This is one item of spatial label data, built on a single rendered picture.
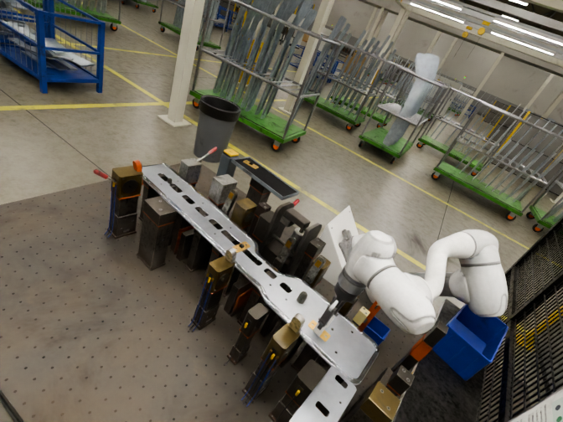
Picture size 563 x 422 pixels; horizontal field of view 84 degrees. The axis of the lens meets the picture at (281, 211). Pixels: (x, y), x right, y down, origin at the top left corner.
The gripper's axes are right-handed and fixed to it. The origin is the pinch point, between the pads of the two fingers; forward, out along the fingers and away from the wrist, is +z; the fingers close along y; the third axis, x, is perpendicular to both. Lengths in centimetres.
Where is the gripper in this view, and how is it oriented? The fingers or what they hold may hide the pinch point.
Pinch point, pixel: (323, 323)
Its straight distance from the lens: 117.5
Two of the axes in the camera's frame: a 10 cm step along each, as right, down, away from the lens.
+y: 6.0, -2.4, 7.6
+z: -3.4, 7.9, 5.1
